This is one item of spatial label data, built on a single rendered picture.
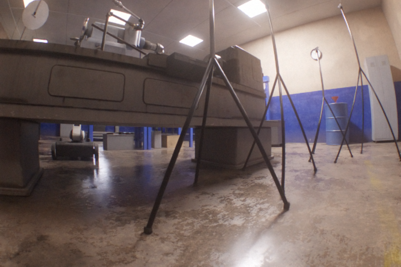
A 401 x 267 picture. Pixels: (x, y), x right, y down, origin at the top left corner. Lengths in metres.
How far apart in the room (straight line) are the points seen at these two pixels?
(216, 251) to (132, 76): 1.02
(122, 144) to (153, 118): 2.33
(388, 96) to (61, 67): 4.82
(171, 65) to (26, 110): 0.90
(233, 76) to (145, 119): 1.23
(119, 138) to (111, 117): 2.36
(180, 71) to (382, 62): 4.19
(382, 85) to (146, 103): 4.30
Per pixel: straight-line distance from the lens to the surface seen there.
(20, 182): 1.11
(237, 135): 1.64
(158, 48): 1.57
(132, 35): 1.39
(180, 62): 1.19
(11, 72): 1.16
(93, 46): 1.26
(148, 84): 1.17
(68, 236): 0.69
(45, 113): 0.89
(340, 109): 4.06
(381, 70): 4.48
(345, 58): 5.06
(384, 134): 4.32
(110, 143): 3.20
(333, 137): 4.06
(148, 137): 3.33
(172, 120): 1.04
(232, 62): 1.99
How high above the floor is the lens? 0.36
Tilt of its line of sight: 5 degrees up
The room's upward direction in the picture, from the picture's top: straight up
